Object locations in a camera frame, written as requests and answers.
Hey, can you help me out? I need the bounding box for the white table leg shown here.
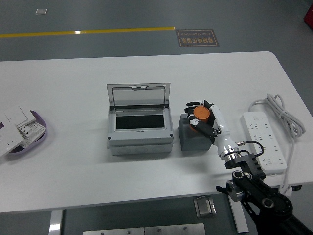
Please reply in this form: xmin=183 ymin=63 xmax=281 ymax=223
xmin=48 ymin=210 xmax=64 ymax=235
xmin=227 ymin=194 xmax=249 ymax=233

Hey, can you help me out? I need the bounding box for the grey metal base plate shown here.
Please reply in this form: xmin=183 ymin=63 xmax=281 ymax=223
xmin=82 ymin=223 xmax=206 ymax=235

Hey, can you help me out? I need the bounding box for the red object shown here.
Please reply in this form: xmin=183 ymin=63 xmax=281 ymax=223
xmin=303 ymin=3 xmax=313 ymax=25

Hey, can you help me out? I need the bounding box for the white double switch panel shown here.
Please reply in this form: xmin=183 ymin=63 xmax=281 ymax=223
xmin=3 ymin=105 xmax=37 ymax=127

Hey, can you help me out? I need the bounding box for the white socket panel with holes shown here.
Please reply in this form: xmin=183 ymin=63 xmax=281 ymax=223
xmin=21 ymin=121 xmax=47 ymax=148

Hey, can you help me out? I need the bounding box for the small white socket module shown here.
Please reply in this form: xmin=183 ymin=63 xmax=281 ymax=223
xmin=17 ymin=123 xmax=34 ymax=138

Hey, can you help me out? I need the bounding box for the orange cylinder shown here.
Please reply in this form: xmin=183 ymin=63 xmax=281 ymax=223
xmin=190 ymin=105 xmax=211 ymax=133

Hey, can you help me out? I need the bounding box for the silver metal floor box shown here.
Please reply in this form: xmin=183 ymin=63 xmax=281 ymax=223
xmin=194 ymin=195 xmax=218 ymax=218

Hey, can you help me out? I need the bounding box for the large white switch plate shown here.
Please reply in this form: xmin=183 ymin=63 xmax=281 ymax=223
xmin=0 ymin=121 xmax=24 ymax=158

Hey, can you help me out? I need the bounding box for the white power cord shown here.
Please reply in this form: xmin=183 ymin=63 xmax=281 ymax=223
xmin=248 ymin=93 xmax=306 ymax=196

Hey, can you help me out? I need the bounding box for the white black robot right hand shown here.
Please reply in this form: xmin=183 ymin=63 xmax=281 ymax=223
xmin=183 ymin=99 xmax=239 ymax=159

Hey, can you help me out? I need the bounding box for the grey junction box with lid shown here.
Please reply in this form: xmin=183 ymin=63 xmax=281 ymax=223
xmin=106 ymin=82 xmax=175 ymax=157

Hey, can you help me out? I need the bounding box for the purple tray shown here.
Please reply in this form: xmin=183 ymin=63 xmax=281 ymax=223
xmin=6 ymin=110 xmax=47 ymax=160

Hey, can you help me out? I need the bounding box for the white power strip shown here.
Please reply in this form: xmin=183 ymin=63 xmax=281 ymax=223
xmin=240 ymin=111 xmax=288 ymax=176

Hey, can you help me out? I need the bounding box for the grey cube with round hole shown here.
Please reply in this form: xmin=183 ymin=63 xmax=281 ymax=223
xmin=178 ymin=113 xmax=213 ymax=153

